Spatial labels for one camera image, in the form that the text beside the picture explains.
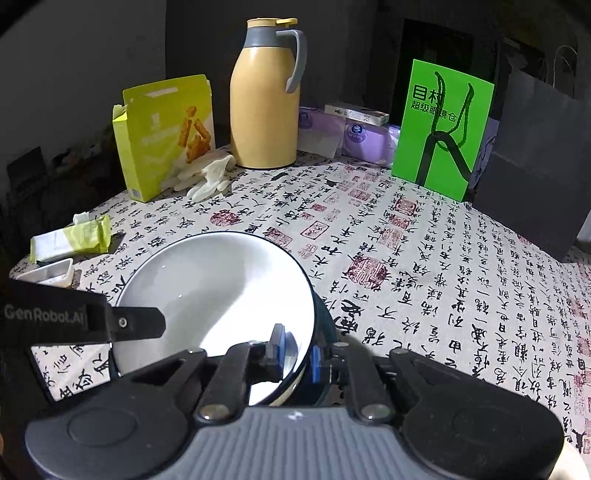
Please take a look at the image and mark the white bowl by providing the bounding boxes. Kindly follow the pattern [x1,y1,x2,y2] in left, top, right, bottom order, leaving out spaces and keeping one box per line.
[111,232,315,406]

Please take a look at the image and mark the blue bowl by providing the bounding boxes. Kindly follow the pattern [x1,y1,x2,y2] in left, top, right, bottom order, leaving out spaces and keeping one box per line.
[283,292,338,407]

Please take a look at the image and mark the small white tray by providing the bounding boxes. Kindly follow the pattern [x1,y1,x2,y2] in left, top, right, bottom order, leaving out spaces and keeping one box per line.
[16,258,74,288]

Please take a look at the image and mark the green snack wrapper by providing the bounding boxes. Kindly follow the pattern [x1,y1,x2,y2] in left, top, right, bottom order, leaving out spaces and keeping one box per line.
[29,212,111,264]

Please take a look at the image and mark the white rubber gloves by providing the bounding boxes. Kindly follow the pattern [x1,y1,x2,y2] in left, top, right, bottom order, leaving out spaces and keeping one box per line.
[172,150,236,202]

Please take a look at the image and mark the yellow snack box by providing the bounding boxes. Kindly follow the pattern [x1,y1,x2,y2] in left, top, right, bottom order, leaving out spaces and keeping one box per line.
[112,74,215,202]

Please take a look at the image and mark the purple tissue pack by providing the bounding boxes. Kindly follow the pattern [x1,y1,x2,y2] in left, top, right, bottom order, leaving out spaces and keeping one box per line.
[297,107,400,168]

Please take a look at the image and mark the small white box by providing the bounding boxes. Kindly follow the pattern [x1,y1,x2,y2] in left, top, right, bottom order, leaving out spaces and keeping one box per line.
[325,102,390,126]

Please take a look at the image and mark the green paper bag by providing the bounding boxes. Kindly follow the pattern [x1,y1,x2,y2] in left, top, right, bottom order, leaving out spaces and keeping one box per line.
[392,59,494,201]

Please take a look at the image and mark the black paper bag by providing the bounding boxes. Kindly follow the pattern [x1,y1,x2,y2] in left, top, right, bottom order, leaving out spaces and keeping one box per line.
[473,45,590,261]

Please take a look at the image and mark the yellow thermos jug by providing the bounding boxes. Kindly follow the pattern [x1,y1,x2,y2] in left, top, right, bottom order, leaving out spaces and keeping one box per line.
[229,17,308,170]

